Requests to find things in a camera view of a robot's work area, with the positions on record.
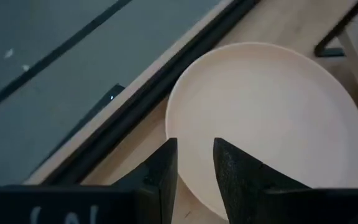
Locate cream plate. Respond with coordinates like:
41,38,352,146
165,42,358,220

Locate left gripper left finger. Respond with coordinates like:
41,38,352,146
113,138,178,224

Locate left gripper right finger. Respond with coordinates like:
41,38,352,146
213,138,311,224

